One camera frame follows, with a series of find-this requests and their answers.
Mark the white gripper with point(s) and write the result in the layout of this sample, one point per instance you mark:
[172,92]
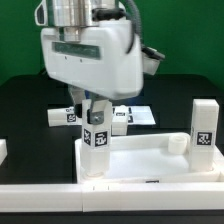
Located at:
[95,45]

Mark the white desk top tray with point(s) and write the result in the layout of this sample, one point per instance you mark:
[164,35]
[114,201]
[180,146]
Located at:
[146,159]

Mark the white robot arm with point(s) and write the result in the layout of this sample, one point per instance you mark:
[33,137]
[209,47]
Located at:
[96,47]

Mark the white marker sheet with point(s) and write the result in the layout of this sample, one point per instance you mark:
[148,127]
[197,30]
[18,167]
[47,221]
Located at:
[140,115]

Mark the white left fence bar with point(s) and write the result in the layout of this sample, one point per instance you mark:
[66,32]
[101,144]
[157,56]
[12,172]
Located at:
[3,150]

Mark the white fence bar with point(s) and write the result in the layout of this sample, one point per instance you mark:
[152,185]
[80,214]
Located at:
[111,197]
[3,150]

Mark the white front fence bar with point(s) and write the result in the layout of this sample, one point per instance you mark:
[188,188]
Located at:
[111,197]

